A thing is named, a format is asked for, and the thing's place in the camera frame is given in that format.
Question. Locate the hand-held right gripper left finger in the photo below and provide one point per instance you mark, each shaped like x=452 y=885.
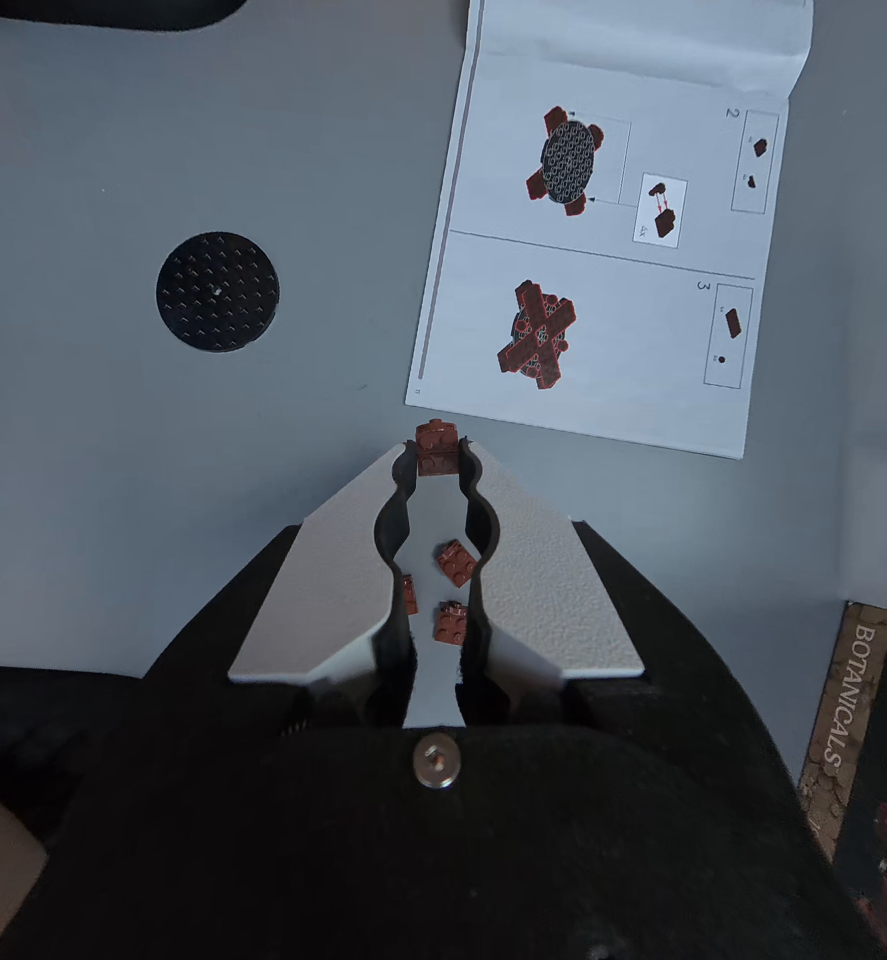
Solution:
x=323 y=592

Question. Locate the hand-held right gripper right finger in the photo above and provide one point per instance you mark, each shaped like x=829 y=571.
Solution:
x=548 y=600

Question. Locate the brown toy bracket brick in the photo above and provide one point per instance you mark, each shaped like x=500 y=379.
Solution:
x=451 y=622
x=437 y=450

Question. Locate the grey desk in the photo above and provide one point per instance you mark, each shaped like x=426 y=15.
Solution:
x=188 y=487

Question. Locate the black desk pad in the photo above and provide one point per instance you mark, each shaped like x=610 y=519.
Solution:
x=113 y=11

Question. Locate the brown square toy plate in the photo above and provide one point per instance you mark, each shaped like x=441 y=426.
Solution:
x=410 y=595
x=456 y=562

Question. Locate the black round studded toy plate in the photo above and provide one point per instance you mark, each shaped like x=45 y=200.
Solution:
x=217 y=292

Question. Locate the black toy set box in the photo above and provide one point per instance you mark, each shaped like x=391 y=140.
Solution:
x=875 y=750

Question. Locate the white building instruction booklet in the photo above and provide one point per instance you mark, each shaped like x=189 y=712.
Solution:
x=608 y=67

